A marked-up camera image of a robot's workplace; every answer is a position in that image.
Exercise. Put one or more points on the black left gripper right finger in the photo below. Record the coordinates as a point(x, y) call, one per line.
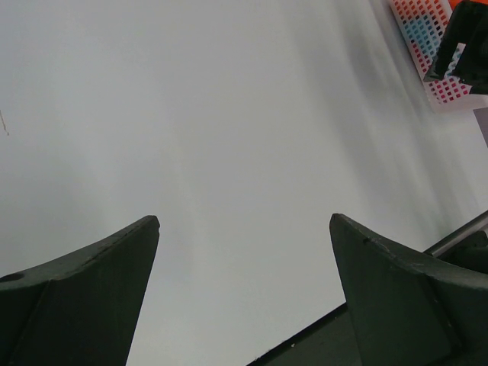
point(409, 307)

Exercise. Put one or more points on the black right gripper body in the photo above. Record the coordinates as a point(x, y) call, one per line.
point(467, 25)

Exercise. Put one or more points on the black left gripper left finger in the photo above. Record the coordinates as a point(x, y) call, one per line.
point(81, 308)

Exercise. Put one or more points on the white plastic mesh basket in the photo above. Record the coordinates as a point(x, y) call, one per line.
point(423, 24)

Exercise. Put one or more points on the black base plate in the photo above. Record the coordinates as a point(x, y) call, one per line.
point(328, 341)

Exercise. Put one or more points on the aluminium frame rail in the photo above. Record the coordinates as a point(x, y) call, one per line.
point(477, 224)

